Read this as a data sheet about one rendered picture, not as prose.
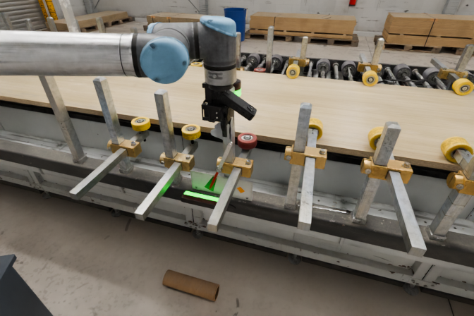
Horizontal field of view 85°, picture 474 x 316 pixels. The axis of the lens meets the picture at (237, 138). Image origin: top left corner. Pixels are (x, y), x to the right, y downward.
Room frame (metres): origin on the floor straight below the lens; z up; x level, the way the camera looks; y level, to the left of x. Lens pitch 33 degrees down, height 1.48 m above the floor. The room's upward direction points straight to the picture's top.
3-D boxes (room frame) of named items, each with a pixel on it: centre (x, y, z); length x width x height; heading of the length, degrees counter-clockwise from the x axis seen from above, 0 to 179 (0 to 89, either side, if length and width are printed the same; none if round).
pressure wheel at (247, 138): (0.89, -0.04, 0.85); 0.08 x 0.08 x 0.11
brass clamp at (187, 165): (0.85, 0.25, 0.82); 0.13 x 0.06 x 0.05; 74
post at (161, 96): (0.86, 0.27, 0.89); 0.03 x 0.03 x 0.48; 74
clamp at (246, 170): (0.78, 0.01, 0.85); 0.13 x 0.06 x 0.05; 74
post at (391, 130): (0.65, -0.45, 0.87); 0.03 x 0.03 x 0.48; 74
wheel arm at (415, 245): (0.59, -0.48, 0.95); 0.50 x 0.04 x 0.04; 164
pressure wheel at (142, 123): (1.03, 0.44, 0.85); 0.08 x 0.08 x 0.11
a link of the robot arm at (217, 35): (0.71, 0.05, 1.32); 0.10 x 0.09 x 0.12; 97
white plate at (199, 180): (0.77, 0.06, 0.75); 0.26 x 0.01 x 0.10; 74
